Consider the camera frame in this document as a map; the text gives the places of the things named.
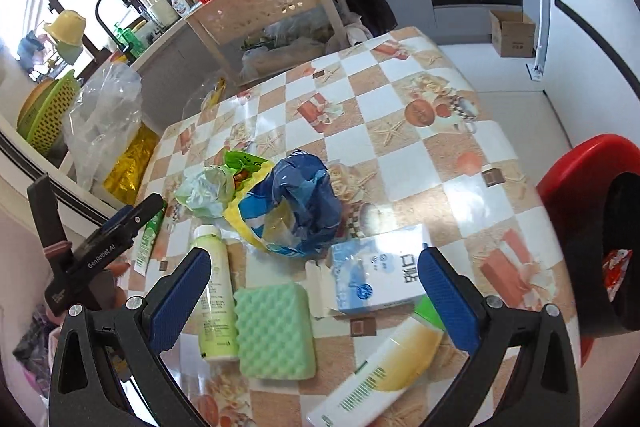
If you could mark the green toothpaste tube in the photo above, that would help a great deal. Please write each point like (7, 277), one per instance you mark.
(147, 247)

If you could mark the green dish soap bottle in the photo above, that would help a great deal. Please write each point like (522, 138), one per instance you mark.
(126, 41)

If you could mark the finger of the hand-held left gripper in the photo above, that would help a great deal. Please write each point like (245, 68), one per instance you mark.
(142, 214)

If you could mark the crumpled clear plastic bags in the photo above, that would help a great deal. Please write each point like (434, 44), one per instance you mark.
(100, 117)

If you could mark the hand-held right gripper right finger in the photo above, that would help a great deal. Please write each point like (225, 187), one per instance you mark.
(450, 302)

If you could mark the green snack bag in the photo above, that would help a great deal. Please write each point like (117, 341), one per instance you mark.
(245, 161)

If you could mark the white spray bottle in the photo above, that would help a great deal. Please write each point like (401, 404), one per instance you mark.
(177, 4)

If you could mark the white blue mask box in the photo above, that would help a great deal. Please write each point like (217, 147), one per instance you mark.
(385, 272)

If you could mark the brown cardboard box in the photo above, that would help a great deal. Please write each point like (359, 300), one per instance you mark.
(512, 34)

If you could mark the yellow plastic bowl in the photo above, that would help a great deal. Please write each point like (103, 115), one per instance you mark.
(65, 27)

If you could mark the gold foil bag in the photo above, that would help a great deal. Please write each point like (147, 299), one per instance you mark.
(132, 167)

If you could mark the red snack bag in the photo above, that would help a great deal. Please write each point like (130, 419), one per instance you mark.
(617, 272)

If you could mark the white green plastic bottle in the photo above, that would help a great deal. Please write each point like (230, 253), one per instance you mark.
(215, 297)

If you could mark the pale green sponge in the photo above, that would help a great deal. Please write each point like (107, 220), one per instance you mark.
(275, 332)

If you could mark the beige plastic chair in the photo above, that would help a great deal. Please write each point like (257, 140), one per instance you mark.
(260, 2)

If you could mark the green plastic colander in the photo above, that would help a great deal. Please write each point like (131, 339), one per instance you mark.
(47, 117)

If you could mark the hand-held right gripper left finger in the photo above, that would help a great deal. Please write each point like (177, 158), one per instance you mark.
(177, 302)

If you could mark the red plastic stool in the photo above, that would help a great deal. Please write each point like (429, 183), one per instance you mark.
(575, 172)

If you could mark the blue white plastic bag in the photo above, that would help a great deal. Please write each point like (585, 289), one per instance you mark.
(300, 202)

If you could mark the light green plastic bag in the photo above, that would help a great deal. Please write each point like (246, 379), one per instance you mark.
(205, 194)

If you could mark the black trash bin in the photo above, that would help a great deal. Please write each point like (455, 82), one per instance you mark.
(615, 217)

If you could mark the long green carton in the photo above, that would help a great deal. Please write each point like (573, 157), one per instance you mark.
(370, 382)

